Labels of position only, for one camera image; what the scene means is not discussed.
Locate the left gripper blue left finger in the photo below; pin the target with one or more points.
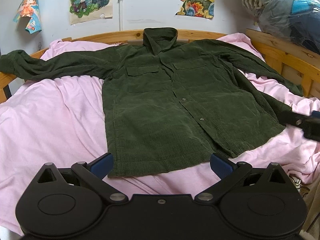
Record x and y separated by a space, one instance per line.
101 166

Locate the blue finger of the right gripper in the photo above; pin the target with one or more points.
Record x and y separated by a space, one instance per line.
315 115

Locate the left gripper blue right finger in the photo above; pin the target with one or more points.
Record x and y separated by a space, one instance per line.
221 166

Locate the dark green corduroy shirt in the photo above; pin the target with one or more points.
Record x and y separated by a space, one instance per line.
170 105

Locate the plastic bag of clothes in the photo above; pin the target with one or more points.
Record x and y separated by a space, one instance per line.
294 20

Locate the pink bed sheet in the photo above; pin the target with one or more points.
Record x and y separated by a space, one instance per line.
62 121

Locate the blond anime character poster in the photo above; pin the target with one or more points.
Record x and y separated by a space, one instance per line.
89 10

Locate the orange-haired anime poster curled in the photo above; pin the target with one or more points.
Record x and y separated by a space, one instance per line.
29 9

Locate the white wall conduit pipe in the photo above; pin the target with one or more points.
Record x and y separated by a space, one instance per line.
120 7

